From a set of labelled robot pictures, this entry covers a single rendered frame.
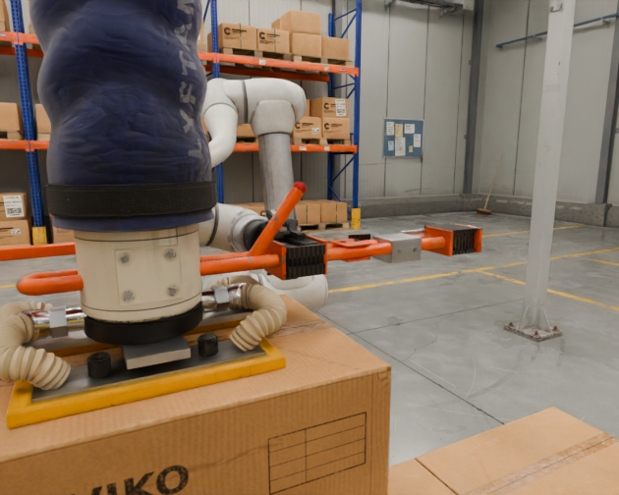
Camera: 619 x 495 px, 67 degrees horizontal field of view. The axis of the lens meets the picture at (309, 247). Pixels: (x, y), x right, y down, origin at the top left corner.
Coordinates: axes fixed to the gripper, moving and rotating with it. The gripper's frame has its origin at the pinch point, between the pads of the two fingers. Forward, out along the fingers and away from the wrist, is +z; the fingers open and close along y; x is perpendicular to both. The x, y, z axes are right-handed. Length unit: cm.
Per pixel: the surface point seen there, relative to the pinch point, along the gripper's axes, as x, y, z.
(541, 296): -288, 89, -158
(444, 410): -140, 120, -105
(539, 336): -275, 116, -147
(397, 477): -35, 66, -15
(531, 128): -947, -87, -693
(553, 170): -288, -8, -158
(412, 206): -709, 98, -823
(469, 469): -54, 66, -9
